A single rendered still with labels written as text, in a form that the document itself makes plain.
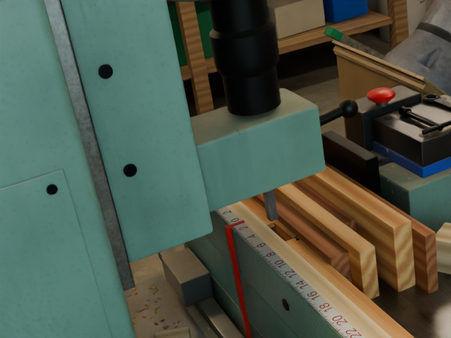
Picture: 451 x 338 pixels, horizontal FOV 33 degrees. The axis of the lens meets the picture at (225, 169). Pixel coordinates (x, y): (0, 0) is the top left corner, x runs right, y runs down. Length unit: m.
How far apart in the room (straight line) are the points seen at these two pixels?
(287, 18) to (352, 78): 2.27
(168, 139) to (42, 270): 0.14
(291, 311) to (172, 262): 0.28
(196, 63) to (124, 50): 2.92
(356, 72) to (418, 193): 0.77
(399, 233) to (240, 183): 0.15
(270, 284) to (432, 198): 0.20
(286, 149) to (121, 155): 0.17
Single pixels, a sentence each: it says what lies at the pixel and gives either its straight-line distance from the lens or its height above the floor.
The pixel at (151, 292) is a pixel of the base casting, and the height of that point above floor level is 0.80.
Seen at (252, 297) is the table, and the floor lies 0.88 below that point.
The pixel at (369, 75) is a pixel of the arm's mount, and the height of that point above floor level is 0.82.
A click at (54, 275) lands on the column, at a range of 0.59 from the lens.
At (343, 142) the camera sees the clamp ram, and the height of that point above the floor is 1.00.
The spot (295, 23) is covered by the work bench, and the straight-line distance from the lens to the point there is 3.83.
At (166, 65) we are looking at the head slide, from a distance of 0.60.
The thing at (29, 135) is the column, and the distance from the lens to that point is 0.54.
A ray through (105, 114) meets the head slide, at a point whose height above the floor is 1.13.
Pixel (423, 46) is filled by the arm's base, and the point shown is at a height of 0.89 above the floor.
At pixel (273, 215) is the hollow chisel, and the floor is 0.96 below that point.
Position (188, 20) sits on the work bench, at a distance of 3.45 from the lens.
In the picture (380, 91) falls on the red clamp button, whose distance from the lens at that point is 0.85.
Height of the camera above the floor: 1.33
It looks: 25 degrees down
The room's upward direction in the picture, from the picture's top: 11 degrees counter-clockwise
